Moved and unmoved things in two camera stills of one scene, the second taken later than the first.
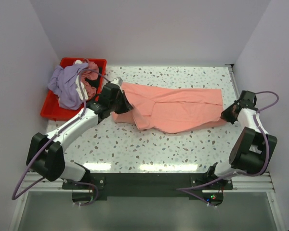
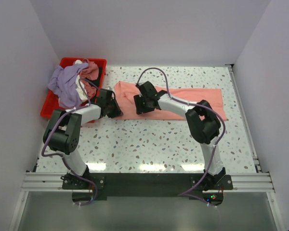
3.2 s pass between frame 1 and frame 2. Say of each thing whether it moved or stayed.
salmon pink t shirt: moved
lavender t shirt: stayed
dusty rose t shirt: stayed
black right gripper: moved
